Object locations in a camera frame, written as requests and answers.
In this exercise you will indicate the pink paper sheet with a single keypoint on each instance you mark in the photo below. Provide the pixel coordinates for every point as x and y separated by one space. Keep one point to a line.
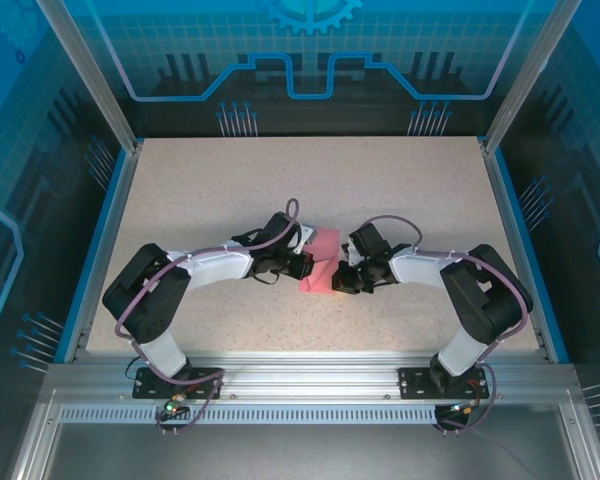
325 280

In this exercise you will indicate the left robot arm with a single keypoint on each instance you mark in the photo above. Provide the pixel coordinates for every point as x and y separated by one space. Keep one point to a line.
215 270

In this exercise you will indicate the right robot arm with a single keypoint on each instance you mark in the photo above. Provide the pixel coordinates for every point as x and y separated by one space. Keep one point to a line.
480 300

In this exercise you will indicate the aluminium cross rail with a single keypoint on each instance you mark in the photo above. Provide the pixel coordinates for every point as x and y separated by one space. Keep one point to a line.
305 370

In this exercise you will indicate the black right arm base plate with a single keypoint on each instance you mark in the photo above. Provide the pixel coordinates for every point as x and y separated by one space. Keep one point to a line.
415 382

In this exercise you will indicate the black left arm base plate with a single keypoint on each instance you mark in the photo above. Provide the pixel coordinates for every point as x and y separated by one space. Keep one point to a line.
205 374

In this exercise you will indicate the aluminium frame post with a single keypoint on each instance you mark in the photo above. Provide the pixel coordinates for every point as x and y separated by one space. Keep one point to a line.
100 100
520 85

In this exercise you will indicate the aluminium lower frame beam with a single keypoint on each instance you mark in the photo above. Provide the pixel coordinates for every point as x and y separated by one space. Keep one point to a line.
587 440
35 440

